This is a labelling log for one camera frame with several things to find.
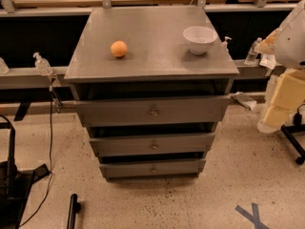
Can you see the grey top drawer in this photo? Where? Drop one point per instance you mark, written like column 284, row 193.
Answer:
column 149, row 111

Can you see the grey drawer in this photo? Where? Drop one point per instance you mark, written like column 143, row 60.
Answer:
column 149, row 111
column 137, row 145
column 153, row 168

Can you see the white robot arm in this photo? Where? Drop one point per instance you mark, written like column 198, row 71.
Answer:
column 284, row 93

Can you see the grey drawer cabinet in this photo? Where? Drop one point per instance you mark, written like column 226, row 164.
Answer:
column 157, row 64

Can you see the grey middle drawer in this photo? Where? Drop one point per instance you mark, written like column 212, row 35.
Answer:
column 137, row 145

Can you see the grey bottom drawer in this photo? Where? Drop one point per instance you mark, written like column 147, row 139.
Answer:
column 153, row 168

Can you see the orange fruit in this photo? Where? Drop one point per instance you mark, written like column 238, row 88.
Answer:
column 119, row 48

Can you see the white bowl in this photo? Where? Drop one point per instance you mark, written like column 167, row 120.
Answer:
column 199, row 39

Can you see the small pump bottle behind cabinet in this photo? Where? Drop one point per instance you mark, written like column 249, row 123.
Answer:
column 225, row 43

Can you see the clear water bottle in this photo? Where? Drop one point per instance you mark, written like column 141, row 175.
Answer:
column 252, row 53

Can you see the clear sanitizer pump bottle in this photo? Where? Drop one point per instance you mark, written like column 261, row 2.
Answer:
column 42, row 64

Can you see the black tube on floor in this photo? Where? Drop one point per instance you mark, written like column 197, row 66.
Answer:
column 75, row 207

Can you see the black wheeled stand leg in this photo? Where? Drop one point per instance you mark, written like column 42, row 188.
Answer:
column 289, row 132

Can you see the black stand base left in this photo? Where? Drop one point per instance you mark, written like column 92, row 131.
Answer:
column 15, row 185

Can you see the grey cloth on rail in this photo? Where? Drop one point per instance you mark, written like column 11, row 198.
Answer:
column 244, row 100

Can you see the white packet on rail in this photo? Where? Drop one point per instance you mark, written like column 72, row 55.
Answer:
column 268, row 61

